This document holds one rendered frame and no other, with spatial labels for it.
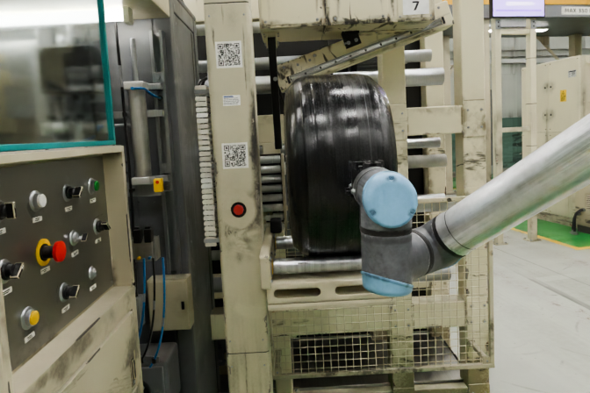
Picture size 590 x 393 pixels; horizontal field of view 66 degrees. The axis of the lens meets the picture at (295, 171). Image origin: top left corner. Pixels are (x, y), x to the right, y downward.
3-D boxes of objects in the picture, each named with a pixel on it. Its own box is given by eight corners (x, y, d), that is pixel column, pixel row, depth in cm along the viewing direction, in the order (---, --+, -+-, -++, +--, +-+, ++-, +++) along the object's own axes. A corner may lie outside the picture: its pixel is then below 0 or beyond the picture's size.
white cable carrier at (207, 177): (205, 246, 135) (194, 85, 131) (208, 242, 140) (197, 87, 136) (219, 246, 135) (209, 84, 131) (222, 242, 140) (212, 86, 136)
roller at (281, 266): (269, 272, 126) (269, 256, 128) (269, 276, 130) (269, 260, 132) (393, 266, 126) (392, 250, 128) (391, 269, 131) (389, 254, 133)
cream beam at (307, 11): (259, 29, 154) (256, -16, 153) (263, 43, 179) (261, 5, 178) (436, 20, 154) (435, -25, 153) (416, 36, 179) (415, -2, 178)
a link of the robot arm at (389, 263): (431, 289, 83) (431, 223, 82) (391, 307, 76) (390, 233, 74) (390, 278, 90) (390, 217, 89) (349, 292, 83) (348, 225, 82)
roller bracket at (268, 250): (261, 290, 124) (258, 255, 123) (267, 253, 163) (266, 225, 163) (272, 290, 124) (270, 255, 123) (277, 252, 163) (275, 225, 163)
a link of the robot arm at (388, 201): (365, 233, 75) (363, 174, 74) (354, 218, 88) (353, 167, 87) (421, 232, 75) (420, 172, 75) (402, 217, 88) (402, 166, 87)
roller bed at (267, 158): (235, 234, 174) (231, 157, 171) (240, 226, 188) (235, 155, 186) (287, 232, 174) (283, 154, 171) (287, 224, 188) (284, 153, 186)
